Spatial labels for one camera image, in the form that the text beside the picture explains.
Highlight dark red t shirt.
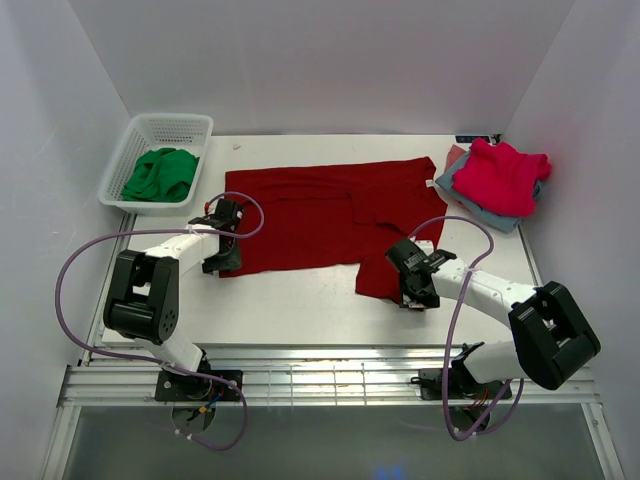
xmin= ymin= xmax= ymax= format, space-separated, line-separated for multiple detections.
xmin=225 ymin=157 xmax=447 ymax=302

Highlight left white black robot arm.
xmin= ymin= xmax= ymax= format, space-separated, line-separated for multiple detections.
xmin=103 ymin=199 xmax=243 ymax=400

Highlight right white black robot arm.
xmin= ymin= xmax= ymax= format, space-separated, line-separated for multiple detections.
xmin=386 ymin=239 xmax=601 ymax=397

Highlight green t shirt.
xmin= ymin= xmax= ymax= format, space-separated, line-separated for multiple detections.
xmin=121 ymin=148 xmax=199 ymax=203

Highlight white plastic basket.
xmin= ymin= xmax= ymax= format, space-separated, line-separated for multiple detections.
xmin=98 ymin=113 xmax=214 ymax=216

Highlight grey blue folded t shirt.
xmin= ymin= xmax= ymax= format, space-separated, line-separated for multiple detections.
xmin=435 ymin=151 xmax=524 ymax=233

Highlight pink folded t shirt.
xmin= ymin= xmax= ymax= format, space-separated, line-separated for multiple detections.
xmin=452 ymin=138 xmax=552 ymax=217

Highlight salmon folded t shirt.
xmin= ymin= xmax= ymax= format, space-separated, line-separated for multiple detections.
xmin=444 ymin=145 xmax=467 ymax=170

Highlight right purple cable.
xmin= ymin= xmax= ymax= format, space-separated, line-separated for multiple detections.
xmin=399 ymin=215 xmax=525 ymax=442

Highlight purple cable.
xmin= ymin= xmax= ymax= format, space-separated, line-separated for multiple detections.
xmin=399 ymin=215 xmax=525 ymax=442
xmin=54 ymin=192 xmax=265 ymax=453

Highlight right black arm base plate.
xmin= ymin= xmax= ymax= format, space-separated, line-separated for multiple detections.
xmin=410 ymin=368 xmax=504 ymax=401

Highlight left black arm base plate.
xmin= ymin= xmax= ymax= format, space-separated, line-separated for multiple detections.
xmin=154 ymin=370 xmax=240 ymax=403

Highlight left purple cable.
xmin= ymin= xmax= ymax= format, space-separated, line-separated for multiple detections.
xmin=54 ymin=192 xmax=265 ymax=453

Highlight aluminium frame rails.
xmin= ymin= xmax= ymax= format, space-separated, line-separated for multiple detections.
xmin=40 ymin=230 xmax=631 ymax=479

